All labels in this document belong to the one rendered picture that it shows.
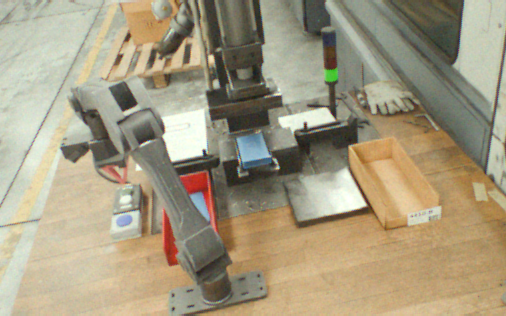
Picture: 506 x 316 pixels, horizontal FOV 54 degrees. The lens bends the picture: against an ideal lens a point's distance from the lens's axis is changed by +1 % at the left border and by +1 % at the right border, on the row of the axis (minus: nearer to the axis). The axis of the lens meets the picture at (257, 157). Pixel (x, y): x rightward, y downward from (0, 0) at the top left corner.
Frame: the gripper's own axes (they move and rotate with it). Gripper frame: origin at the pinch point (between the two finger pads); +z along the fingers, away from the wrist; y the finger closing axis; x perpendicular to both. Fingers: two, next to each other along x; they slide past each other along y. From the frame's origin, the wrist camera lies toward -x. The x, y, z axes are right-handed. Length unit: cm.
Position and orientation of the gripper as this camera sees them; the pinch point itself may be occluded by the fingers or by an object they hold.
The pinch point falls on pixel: (122, 179)
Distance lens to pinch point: 132.1
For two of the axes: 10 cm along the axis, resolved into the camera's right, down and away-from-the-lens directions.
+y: 1.4, 5.5, -8.2
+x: 9.8, -2.0, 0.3
